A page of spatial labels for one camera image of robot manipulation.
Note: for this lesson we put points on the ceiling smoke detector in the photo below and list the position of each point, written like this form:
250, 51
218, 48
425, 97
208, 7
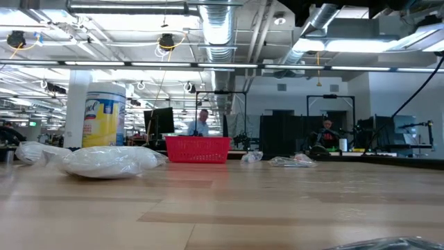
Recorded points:
279, 20

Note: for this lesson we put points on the person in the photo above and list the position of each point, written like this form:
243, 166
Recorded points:
327, 133
200, 126

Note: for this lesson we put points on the black partition screen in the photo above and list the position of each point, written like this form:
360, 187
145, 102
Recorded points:
277, 135

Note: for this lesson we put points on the white building column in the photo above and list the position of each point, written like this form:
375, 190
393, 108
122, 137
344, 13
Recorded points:
78, 104

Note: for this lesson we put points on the nail clipper in clear bag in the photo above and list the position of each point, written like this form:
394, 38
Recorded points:
282, 162

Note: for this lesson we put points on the red plastic basket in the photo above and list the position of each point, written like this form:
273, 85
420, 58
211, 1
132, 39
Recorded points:
197, 149

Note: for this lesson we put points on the overhead light bar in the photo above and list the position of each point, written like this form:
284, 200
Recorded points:
222, 65

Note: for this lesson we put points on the black aluminium table frame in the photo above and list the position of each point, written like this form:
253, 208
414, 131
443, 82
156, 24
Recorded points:
399, 160

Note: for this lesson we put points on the white cup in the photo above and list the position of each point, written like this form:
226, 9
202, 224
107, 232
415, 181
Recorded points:
342, 144

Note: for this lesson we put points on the cotton balls in clear bag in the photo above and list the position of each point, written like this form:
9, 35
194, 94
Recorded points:
33, 152

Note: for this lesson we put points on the Lysol wipes canister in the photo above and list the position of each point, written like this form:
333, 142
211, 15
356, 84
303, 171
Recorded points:
104, 121

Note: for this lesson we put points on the slanted silver ventilation duct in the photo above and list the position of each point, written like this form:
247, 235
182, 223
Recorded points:
295, 57

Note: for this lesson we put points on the ribbed silver ventilation duct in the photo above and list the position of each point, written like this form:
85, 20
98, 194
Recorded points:
218, 34

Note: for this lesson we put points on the grey screen panel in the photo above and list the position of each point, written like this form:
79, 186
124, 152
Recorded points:
404, 126

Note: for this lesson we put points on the cotton pads in clear bag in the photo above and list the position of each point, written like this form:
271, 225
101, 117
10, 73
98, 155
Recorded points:
111, 163

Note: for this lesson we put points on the black background robot arm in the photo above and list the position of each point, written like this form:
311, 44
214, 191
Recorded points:
244, 139

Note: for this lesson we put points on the ceiling light fixture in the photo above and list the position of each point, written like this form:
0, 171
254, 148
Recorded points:
347, 45

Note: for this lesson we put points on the black comb in clear bag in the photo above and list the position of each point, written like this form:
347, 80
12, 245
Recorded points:
392, 244

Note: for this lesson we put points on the black computer monitor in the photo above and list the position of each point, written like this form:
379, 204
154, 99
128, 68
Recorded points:
159, 119

